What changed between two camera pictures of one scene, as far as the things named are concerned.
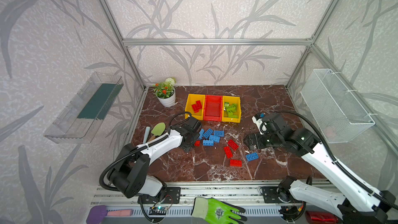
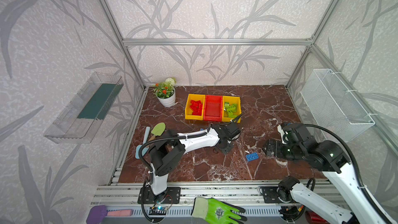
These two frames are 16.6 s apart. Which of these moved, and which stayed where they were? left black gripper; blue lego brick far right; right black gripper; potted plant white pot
Moved: right black gripper; left black gripper
Stayed: potted plant white pot; blue lego brick far right
